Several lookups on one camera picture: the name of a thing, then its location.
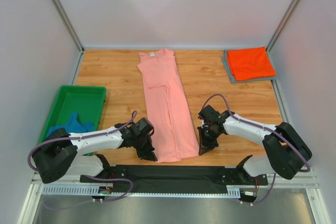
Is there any pink t-shirt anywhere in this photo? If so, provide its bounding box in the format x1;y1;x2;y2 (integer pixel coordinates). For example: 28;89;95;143
138;48;199;163

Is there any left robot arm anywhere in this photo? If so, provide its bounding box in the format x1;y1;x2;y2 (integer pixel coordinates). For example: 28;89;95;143
28;118;157;184

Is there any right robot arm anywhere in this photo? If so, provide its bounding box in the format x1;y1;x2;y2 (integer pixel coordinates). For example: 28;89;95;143
198;105;312;180

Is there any green plastic tray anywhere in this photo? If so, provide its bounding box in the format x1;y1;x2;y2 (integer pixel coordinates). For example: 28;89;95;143
38;86;107;143

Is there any blue t-shirt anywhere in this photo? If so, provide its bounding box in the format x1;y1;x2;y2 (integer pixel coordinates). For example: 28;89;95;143
47;111;95;137

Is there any folded grey t-shirt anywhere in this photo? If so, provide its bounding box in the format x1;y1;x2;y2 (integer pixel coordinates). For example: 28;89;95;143
222;50;277;84

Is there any folded orange t-shirt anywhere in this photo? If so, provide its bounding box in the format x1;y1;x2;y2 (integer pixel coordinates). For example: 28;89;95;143
227;47;276;81

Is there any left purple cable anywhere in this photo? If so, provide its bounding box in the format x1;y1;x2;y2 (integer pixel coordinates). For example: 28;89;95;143
27;110;139;210

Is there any purple cable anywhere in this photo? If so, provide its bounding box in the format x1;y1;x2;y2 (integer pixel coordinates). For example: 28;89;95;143
203;94;311;207
27;110;139;210

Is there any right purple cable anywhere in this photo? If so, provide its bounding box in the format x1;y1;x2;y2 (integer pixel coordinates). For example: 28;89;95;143
203;94;311;207

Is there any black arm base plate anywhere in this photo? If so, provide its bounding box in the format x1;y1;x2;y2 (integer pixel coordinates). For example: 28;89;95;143
94;165;268;186

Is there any white slotted cable duct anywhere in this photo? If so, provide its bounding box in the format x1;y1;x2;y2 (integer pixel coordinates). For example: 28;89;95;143
41;185;240;199

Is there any aluminium frame rail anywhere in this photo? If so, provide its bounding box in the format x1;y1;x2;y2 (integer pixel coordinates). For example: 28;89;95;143
31;163;320;189

